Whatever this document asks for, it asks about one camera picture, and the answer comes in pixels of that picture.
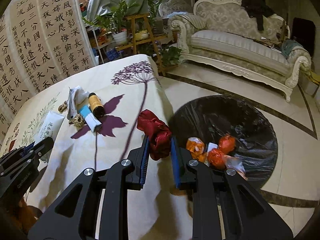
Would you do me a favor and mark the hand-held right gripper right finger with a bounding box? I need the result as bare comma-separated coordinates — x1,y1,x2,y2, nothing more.
171,135,293,240

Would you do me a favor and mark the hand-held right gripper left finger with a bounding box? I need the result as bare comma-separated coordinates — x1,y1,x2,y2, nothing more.
27,135,150,240

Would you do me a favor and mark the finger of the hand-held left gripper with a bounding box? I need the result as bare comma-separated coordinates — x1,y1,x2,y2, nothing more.
30,136,55,162
10,141,35,159

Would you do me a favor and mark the white packet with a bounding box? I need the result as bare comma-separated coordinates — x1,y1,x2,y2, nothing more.
32,111,65,145

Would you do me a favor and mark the dark red cloth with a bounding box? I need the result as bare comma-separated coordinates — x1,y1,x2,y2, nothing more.
137,109,173,161

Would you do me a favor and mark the red-orange plastic bag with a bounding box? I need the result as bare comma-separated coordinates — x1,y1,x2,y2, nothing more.
207,134,237,170

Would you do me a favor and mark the blue white small box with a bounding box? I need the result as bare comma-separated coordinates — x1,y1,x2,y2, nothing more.
76,105,102,132

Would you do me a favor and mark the white orange printed plastic bag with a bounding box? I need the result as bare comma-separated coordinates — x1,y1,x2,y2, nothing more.
224,155,248,180

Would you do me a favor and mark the white wrapper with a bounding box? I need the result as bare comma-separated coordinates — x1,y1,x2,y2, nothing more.
66,85,90,119

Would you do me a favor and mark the gold bottle black cap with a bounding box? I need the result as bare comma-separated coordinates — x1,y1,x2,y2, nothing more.
88,92,105,118

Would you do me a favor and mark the black bagged trash bin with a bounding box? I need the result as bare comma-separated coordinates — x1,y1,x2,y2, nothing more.
169,95,278,207

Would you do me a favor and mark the person's left forearm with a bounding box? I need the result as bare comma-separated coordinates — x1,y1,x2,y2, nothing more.
12,197,42,228

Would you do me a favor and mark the floral tablecloth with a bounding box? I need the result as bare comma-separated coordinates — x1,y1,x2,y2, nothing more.
0,54,193,240

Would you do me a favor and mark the calligraphy folding screen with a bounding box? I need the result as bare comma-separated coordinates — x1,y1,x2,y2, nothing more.
0,0,99,143

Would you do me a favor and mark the green ivy plant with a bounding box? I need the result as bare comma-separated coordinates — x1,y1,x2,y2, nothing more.
155,45,183,68

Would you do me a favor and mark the blue crate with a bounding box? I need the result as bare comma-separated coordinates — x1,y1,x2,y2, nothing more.
105,47,119,60

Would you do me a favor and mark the white metal rack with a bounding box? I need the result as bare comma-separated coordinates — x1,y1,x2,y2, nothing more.
85,26,118,64

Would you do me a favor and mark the yellow flower pot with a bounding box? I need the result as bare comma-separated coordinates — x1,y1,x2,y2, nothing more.
134,30,150,40

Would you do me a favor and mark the green plant in white pot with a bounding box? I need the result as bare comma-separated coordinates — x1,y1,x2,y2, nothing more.
82,0,140,47

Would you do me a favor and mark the ornate cream sofa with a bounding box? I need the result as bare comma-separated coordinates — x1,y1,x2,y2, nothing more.
167,0,312,103

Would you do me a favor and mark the wooden plant stand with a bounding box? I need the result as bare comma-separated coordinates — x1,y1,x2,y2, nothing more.
115,14,175,77

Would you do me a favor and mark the ornate cream armchair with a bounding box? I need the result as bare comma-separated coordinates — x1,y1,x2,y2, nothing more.
159,0,194,18

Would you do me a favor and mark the yellow box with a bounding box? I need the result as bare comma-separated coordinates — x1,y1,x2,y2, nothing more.
306,69,320,95

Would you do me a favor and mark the blue cloth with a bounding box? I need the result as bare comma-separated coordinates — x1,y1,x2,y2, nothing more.
281,39,304,59

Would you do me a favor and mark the black clothing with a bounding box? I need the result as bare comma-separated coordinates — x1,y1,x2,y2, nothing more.
241,0,275,32

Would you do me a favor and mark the black cabinet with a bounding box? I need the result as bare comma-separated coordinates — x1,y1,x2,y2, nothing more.
291,17,316,57

